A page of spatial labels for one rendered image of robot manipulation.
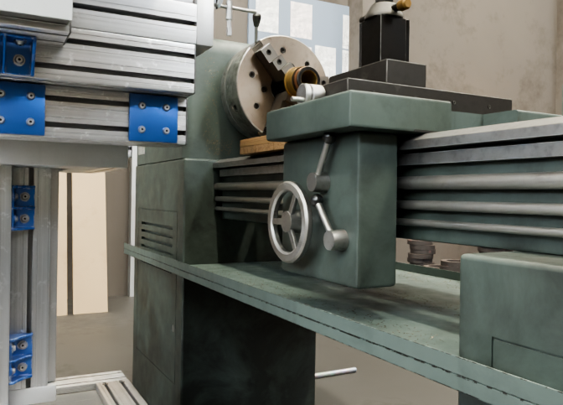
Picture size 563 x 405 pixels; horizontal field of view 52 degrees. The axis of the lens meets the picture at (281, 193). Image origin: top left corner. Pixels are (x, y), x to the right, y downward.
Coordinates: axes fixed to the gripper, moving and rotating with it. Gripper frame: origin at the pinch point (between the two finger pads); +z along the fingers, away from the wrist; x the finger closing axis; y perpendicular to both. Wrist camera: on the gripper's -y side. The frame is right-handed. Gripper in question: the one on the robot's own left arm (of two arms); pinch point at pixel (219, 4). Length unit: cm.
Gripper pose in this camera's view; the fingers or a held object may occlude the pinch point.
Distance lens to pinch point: 199.7
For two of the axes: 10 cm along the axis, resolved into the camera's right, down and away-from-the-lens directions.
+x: 4.9, 0.0, -8.7
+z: -0.2, 10.0, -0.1
